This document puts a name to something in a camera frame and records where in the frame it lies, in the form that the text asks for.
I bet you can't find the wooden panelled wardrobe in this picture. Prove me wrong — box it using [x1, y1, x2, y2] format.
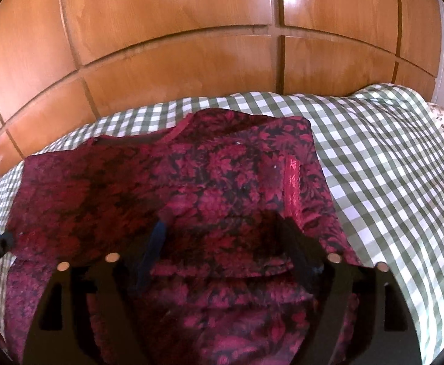
[0, 0, 442, 178]

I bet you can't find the red floral patterned garment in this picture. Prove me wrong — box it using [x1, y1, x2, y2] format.
[4, 109, 359, 364]

